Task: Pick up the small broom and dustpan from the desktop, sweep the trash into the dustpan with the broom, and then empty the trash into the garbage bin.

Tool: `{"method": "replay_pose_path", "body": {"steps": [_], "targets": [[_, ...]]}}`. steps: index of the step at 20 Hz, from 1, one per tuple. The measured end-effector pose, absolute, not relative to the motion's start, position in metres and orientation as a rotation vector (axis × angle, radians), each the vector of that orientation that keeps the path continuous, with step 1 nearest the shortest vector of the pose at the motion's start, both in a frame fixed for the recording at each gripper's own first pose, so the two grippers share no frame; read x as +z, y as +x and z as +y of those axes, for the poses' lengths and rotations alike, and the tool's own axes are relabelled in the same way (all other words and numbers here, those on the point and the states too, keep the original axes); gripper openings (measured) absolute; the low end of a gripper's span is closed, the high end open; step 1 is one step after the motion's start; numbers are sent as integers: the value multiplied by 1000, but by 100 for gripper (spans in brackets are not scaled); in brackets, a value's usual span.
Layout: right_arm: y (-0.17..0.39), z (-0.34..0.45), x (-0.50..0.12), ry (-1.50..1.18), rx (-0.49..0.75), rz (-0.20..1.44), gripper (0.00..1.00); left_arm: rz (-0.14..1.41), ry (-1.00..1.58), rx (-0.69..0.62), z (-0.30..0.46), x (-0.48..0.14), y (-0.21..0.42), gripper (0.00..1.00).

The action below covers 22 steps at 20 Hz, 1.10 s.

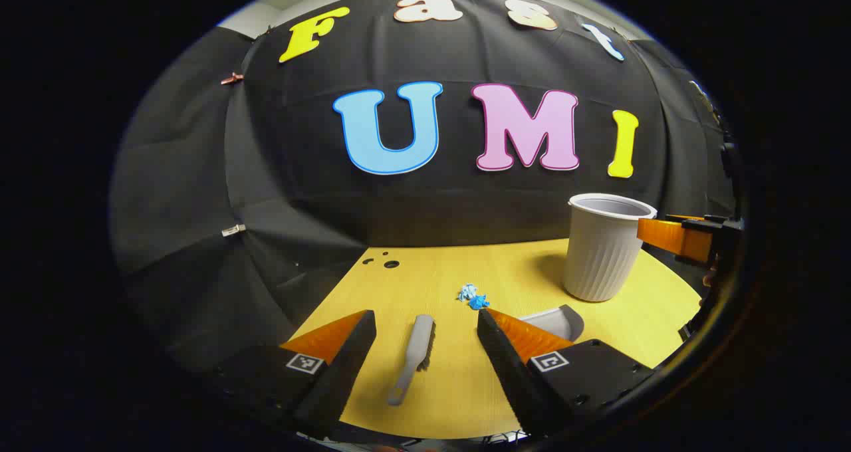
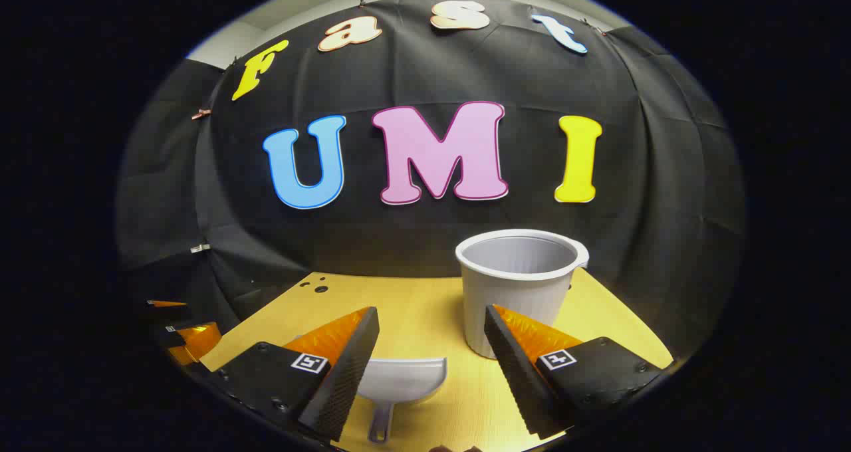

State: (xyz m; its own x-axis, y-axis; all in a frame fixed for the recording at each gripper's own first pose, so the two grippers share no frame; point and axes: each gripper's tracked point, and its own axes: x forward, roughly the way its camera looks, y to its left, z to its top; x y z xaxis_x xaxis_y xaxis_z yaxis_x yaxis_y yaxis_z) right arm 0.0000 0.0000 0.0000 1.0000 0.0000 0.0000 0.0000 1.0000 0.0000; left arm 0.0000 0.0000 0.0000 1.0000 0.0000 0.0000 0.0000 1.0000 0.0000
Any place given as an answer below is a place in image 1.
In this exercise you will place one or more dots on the grey dustpan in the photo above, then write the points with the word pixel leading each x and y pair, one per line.
pixel 558 322

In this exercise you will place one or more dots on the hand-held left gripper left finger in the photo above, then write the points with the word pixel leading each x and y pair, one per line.
pixel 346 365

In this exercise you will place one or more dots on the small grey broom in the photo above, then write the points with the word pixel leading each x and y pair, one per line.
pixel 415 345

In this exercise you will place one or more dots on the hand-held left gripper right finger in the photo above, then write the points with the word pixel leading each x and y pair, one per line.
pixel 508 372

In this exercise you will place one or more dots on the light blue paper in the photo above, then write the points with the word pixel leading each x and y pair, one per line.
pixel 468 292

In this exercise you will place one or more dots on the white ribbed garbage bin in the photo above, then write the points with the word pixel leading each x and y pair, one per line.
pixel 598 259

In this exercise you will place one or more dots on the white cloth clip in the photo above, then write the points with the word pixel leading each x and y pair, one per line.
pixel 233 230

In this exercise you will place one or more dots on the pink cloth clip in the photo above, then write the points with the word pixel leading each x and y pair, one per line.
pixel 232 78

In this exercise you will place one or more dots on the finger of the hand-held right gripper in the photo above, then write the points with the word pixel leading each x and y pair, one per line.
pixel 675 238

